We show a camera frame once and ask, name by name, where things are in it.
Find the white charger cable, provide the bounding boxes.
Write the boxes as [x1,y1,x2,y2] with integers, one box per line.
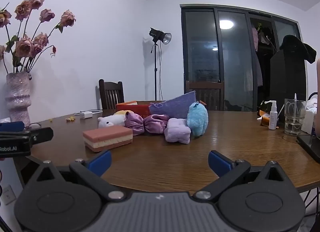
[74,109,103,115]

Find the black monitor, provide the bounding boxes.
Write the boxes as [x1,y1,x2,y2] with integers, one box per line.
[269,49,307,122]

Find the black framed sliding glass door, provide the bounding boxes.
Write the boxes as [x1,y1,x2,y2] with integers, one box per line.
[180,4,307,112]

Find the dark wooden chair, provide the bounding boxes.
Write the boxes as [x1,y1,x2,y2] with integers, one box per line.
[99,79,125,110]
[186,81,225,111]

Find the lavender fluffy towel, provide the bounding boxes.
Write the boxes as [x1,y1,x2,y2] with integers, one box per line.
[164,118,192,145]

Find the pink layered sponge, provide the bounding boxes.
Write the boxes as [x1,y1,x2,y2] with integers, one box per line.
[83,125,133,152]

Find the white plush toy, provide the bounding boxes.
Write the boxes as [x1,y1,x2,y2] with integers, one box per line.
[97,111,130,129]

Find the yellow crumbs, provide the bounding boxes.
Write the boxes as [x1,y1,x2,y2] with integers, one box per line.
[50,116,75,123]

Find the orange cardboard box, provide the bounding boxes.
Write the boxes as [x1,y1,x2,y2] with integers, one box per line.
[116,100,207,115]

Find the purple cloth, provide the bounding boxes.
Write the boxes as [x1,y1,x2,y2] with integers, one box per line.
[149,91,197,119]

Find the clear glass cup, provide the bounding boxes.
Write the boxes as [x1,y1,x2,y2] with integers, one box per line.
[284,98,307,136]

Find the purple satin scrunchie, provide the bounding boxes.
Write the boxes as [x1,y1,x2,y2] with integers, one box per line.
[124,111,170,136]

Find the hanging pink garment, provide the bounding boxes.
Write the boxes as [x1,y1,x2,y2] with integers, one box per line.
[251,26,263,87]

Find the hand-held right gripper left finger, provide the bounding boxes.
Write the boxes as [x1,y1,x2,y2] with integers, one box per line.
[37,150,126,201]

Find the white spray bottle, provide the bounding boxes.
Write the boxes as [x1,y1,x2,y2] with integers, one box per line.
[264,100,278,130]

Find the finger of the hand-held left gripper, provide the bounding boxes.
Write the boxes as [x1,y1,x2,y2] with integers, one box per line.
[25,127,54,145]
[0,121,25,132]

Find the pink ribbed ceramic vase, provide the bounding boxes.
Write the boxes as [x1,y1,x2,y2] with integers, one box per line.
[5,71,32,127]

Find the studio light on stand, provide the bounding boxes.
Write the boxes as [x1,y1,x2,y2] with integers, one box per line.
[144,27,172,101]

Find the black tablet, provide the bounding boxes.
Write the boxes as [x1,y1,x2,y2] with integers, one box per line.
[296,134,320,164]

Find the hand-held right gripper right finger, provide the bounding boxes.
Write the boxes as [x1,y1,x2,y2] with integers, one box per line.
[194,150,285,200]

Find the white wall socket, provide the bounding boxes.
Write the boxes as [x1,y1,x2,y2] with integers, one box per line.
[1,184,17,205]

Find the black coat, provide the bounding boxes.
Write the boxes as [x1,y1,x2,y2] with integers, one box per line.
[279,34,317,64]

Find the orange packet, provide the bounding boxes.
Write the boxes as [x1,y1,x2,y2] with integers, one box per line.
[257,114,270,126]

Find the blue plush toy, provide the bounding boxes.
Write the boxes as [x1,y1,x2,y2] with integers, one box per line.
[187,101,209,137]

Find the white tissue pack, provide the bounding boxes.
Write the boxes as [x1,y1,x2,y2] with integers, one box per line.
[301,98,319,134]

